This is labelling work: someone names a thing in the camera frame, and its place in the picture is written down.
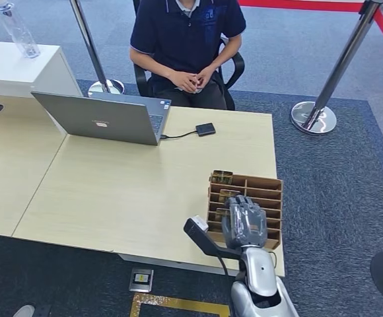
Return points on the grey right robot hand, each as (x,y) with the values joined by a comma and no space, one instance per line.
(245,225)

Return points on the person's right hand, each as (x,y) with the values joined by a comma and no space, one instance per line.
(184,81)

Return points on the person's left hand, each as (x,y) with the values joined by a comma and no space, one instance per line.
(206,76)

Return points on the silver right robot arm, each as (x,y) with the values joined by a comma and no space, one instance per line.
(260,280)

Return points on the person's left forearm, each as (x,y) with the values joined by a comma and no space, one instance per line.
(227,50)

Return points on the person's right forearm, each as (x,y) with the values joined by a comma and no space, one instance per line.
(152,63)

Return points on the gold and black card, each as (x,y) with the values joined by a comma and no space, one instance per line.
(226,194)
(221,177)

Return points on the brown slotted card holder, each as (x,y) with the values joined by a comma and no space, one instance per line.
(263,192)

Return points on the person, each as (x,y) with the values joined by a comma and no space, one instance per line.
(184,30)

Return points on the black office chair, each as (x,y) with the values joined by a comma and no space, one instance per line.
(238,65)

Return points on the black external drive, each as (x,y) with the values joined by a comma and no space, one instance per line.
(205,129)

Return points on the silver laptop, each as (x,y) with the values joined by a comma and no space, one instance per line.
(106,120)

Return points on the yellow floor tape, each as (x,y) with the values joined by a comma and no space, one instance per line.
(178,302)

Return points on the dark grey floor rug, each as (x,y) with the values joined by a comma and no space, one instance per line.
(343,197)

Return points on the light wood desk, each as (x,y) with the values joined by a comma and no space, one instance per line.
(13,175)
(128,197)

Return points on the metal floor socket box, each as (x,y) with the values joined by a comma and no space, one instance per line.
(141,280)

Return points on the white cabinet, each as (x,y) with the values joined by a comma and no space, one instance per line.
(16,65)

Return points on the clear plastic water bottle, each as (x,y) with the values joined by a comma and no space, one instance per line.
(18,33)

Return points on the pale grey floor object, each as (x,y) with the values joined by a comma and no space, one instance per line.
(24,311)

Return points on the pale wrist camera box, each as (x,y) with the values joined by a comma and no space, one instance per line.
(199,227)

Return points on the chrome stanchion post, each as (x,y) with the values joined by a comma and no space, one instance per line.
(337,74)
(91,48)

